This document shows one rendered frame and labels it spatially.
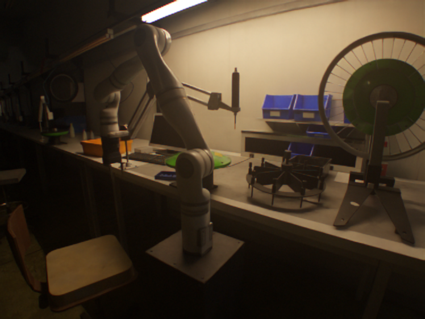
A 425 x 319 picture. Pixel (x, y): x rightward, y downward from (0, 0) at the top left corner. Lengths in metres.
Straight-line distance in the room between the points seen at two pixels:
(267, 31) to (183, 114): 1.38
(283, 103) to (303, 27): 0.55
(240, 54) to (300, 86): 0.58
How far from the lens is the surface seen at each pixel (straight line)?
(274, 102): 1.80
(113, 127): 0.97
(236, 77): 1.12
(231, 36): 2.10
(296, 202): 1.01
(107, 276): 1.11
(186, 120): 0.68
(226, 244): 0.81
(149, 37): 0.75
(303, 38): 1.81
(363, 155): 1.11
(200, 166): 0.62
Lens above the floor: 1.30
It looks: 13 degrees down
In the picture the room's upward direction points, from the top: straight up
